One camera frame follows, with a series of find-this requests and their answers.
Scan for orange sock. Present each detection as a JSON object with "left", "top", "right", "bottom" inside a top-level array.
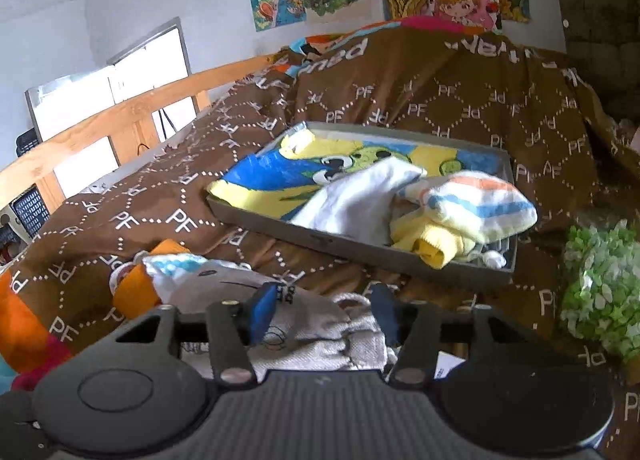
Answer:
[{"left": 111, "top": 239, "right": 191, "bottom": 321}]

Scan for black plastic crate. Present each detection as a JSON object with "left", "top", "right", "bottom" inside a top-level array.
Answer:
[{"left": 7, "top": 185, "right": 51, "bottom": 241}]

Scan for pastel striped sock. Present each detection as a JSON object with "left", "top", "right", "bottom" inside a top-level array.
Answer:
[{"left": 402, "top": 170, "right": 538, "bottom": 245}]

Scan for window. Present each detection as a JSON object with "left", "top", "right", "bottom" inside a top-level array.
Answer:
[{"left": 25, "top": 17, "right": 193, "bottom": 181}]

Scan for wooden bed rail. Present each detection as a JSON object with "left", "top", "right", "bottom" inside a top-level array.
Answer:
[{"left": 0, "top": 54, "right": 278, "bottom": 241}]

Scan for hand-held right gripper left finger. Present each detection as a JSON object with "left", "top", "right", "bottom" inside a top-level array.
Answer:
[{"left": 116, "top": 283, "right": 281, "bottom": 387}]

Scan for white cloth blue stripes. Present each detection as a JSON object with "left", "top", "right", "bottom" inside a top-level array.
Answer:
[{"left": 142, "top": 254, "right": 206, "bottom": 291}]

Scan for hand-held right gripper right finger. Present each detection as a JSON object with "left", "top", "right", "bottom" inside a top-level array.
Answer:
[{"left": 369, "top": 284, "right": 521, "bottom": 388}]

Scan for brown printed blanket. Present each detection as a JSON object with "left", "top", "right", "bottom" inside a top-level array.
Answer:
[{"left": 0, "top": 17, "right": 640, "bottom": 460}]

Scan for yellow sock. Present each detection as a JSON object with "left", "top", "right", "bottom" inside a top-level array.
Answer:
[{"left": 390, "top": 212, "right": 483, "bottom": 269}]

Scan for grey white sock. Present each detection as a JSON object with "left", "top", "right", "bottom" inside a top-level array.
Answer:
[{"left": 150, "top": 260, "right": 398, "bottom": 381}]

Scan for olive puffer jacket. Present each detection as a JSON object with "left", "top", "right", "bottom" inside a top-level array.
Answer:
[{"left": 540, "top": 0, "right": 640, "bottom": 121}]

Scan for grey tray with cartoon picture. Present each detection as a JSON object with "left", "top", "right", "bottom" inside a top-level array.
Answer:
[{"left": 206, "top": 121, "right": 516, "bottom": 287}]

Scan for small white box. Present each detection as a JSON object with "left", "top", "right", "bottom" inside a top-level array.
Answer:
[{"left": 435, "top": 352, "right": 466, "bottom": 381}]

